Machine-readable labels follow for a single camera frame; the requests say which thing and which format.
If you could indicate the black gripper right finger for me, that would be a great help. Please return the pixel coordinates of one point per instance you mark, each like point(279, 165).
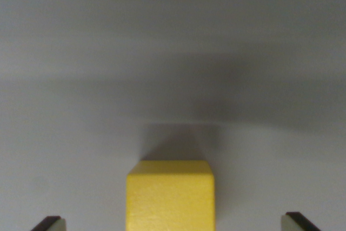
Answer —
point(294, 223)

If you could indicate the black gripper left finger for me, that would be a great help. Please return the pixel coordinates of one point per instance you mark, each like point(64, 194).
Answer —
point(51, 224)

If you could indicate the yellow cube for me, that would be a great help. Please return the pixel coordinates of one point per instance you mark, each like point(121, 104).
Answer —
point(170, 201)

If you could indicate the white plastic tray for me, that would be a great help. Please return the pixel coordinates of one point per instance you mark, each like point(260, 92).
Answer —
point(108, 52)

